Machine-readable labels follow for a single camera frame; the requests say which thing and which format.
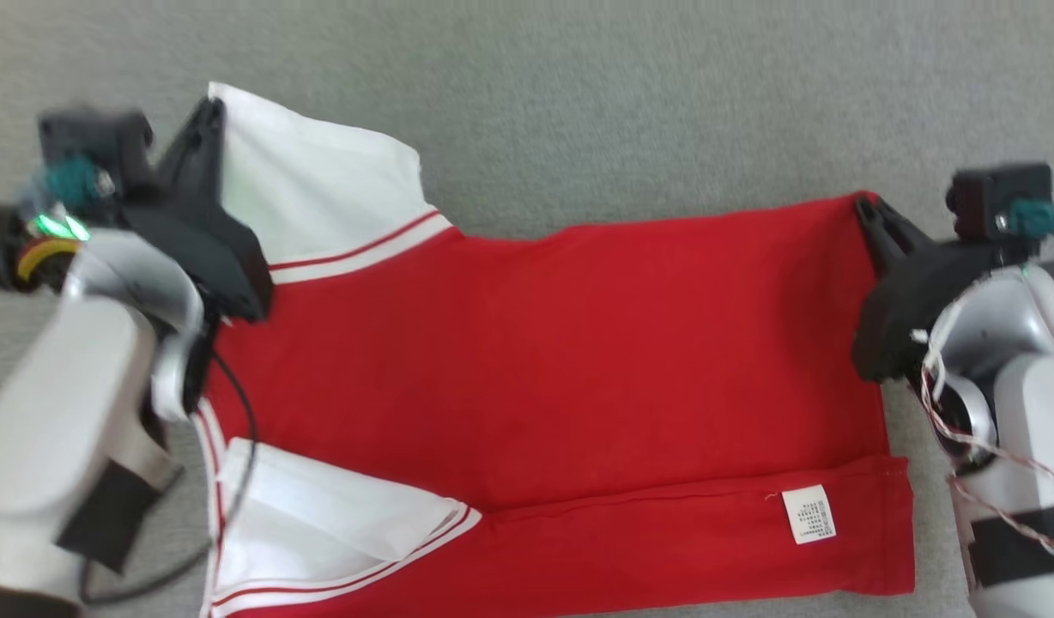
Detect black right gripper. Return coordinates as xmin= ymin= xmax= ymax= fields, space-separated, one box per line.
xmin=851 ymin=196 xmax=1022 ymax=384

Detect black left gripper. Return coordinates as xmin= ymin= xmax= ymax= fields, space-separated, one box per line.
xmin=115 ymin=96 xmax=276 ymax=324

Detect red white sleeved jersey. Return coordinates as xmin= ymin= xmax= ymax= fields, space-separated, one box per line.
xmin=192 ymin=82 xmax=916 ymax=618

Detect red white twisted wire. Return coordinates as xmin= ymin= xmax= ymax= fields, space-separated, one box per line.
xmin=913 ymin=330 xmax=1054 ymax=564

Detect right camera cable teal plug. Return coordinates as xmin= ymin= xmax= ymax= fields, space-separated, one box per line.
xmin=1008 ymin=199 xmax=1054 ymax=244

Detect black arm strap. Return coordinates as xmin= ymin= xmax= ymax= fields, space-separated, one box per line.
xmin=965 ymin=506 xmax=1054 ymax=590
xmin=55 ymin=459 xmax=164 ymax=574

